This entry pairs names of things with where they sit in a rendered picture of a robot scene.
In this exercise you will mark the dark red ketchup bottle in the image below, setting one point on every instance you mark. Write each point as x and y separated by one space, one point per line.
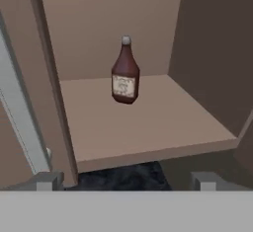
125 74

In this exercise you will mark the small grey door knob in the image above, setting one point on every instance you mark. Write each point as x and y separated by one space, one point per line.
48 152

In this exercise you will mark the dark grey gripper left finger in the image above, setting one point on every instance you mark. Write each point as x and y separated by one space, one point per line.
46 180

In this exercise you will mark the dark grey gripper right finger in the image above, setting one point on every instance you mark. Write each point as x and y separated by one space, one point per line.
207 180

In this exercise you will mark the brown open cabinet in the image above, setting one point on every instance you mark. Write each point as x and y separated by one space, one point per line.
138 78

